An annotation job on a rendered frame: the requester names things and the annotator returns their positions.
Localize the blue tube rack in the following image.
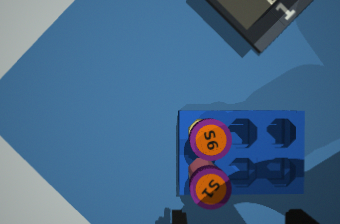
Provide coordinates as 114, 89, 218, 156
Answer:
178, 110, 305, 195

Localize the blue bench mat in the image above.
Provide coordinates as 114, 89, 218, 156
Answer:
0, 0, 340, 224

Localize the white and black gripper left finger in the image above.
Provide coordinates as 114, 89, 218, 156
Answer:
172, 210, 187, 224

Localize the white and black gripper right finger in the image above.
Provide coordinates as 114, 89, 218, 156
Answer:
285, 209, 320, 224

